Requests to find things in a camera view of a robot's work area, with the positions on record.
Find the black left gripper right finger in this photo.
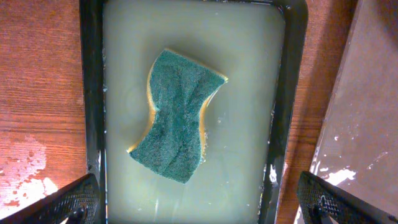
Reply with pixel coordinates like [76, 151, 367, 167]
[297, 171, 397, 224]

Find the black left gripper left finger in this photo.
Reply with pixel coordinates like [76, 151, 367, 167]
[1, 174, 100, 223]

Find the yellow green sponge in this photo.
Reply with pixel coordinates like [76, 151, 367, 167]
[127, 49, 228, 184]

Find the dark brown serving tray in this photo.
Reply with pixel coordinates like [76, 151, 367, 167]
[310, 0, 397, 215]

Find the black water tray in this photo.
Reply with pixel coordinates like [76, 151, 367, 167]
[79, 1, 308, 223]

